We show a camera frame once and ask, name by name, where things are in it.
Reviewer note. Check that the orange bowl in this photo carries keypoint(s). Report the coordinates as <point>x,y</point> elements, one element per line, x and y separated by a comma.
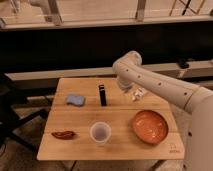
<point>150,127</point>

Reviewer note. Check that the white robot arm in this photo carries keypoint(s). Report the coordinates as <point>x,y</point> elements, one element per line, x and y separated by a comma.
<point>194,99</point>

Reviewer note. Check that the blue sponge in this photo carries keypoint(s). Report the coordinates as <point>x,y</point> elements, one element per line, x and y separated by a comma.
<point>75,100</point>

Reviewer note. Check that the black standing eraser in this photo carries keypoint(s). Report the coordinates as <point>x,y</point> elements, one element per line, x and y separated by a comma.
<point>102,95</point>

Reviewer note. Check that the clear plastic cup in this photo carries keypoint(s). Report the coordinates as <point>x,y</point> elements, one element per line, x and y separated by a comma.
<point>100,132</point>

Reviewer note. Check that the black chair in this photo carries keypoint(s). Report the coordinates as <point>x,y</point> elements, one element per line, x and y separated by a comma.
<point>9,120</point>

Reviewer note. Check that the white tube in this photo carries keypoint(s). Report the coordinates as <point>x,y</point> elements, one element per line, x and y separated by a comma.
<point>138,94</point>

